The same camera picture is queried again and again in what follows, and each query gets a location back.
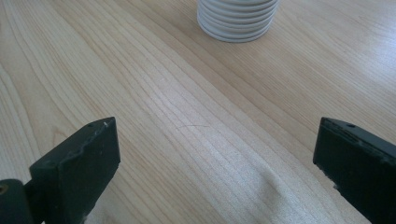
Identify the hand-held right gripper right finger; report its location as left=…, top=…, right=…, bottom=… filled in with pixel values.
left=312, top=117, right=396, bottom=224

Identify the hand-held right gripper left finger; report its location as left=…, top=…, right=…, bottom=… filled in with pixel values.
left=24, top=117, right=121, bottom=224

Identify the stack of white plates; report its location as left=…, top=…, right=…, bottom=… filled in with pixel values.
left=196, top=0, right=280, bottom=44

